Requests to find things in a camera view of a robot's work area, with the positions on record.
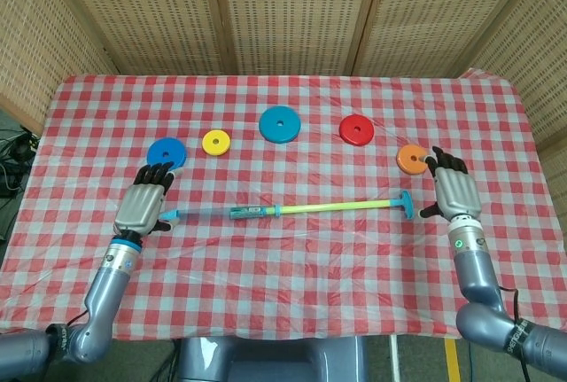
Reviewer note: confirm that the clear blue-tipped water squirter tube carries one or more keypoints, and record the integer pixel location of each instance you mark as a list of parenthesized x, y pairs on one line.
[(243, 211)]

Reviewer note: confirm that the large teal disc with hole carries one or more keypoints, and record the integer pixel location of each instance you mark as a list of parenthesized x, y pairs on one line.
[(270, 131)]

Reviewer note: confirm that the red white checkered tablecloth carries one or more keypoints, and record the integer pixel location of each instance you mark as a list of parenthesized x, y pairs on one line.
[(283, 267)]

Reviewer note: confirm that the orange disc with hole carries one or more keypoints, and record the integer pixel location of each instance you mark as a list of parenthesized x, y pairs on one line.
[(405, 165)]

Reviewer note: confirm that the yellow disc with hole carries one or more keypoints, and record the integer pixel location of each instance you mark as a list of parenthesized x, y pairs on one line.
[(210, 147)]

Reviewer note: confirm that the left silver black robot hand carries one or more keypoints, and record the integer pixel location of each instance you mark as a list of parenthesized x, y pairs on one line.
[(139, 205)]

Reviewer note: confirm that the grey robot torso base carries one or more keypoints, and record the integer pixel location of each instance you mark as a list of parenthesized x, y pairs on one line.
[(266, 360)]

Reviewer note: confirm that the red disc with hole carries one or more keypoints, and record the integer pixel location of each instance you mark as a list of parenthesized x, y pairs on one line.
[(350, 136)]

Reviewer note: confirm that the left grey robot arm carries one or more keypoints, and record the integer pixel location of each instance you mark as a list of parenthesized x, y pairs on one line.
[(104, 293)]

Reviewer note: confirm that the blue disc with hole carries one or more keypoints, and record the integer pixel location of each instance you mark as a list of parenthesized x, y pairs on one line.
[(166, 147)]

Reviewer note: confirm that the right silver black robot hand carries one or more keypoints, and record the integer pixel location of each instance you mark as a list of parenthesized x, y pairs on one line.
[(456, 191)]

